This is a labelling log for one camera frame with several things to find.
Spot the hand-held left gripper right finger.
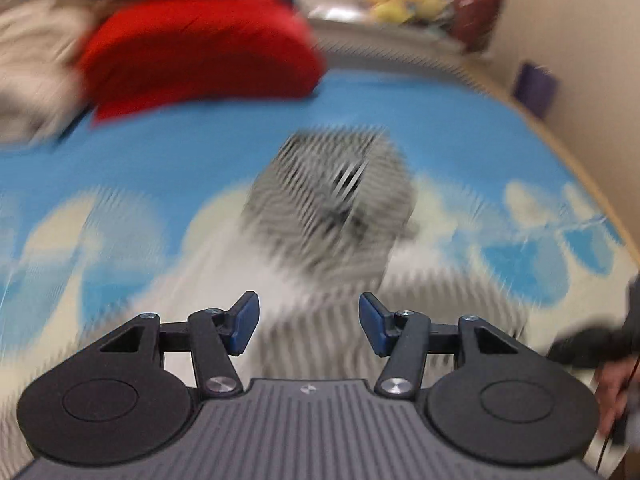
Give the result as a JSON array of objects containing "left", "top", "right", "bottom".
[{"left": 359, "top": 292, "right": 533, "bottom": 400}]

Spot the beige cloth pile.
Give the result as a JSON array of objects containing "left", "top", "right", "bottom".
[{"left": 0, "top": 0, "right": 103, "bottom": 147}]

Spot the blue cloud printed blanket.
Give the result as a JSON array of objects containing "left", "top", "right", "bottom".
[{"left": 0, "top": 67, "right": 632, "bottom": 480}]

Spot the black white striped shirt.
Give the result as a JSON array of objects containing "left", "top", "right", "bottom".
[{"left": 245, "top": 129, "right": 422, "bottom": 287}]

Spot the yellow plush toy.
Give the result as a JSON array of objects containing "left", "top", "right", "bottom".
[{"left": 364, "top": 0, "right": 447, "bottom": 25}]

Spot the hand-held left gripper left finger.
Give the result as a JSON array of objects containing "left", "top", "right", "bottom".
[{"left": 84, "top": 291, "right": 261, "bottom": 399}]

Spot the dark red bag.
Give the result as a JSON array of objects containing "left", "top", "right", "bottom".
[{"left": 446, "top": 0, "right": 504, "bottom": 52}]

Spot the black cable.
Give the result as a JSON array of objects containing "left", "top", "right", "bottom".
[{"left": 595, "top": 355, "right": 640, "bottom": 471}]

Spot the purple box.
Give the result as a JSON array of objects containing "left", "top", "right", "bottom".
[{"left": 514, "top": 61, "right": 559, "bottom": 120}]

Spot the person's right hand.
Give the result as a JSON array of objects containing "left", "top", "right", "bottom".
[{"left": 596, "top": 358, "right": 635, "bottom": 437}]

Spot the tan bed frame edge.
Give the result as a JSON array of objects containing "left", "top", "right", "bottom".
[{"left": 457, "top": 57, "right": 632, "bottom": 241}]

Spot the red cloth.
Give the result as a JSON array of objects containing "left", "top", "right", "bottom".
[{"left": 76, "top": 0, "right": 329, "bottom": 127}]

